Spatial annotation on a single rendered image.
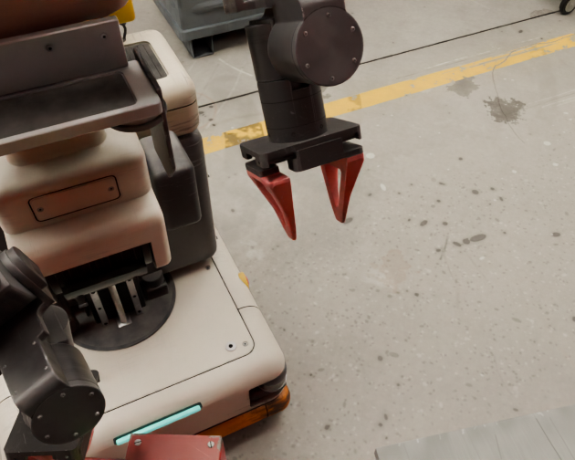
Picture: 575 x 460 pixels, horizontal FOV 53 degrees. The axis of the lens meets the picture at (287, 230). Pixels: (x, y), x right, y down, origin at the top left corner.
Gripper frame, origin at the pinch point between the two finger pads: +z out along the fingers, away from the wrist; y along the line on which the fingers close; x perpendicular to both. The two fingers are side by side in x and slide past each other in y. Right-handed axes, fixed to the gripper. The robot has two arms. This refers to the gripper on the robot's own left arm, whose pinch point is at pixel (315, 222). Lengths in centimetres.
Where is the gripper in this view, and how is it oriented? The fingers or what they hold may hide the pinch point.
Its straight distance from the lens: 58.3
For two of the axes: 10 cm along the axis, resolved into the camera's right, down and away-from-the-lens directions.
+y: 9.0, -3.1, 2.9
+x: -3.8, -2.8, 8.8
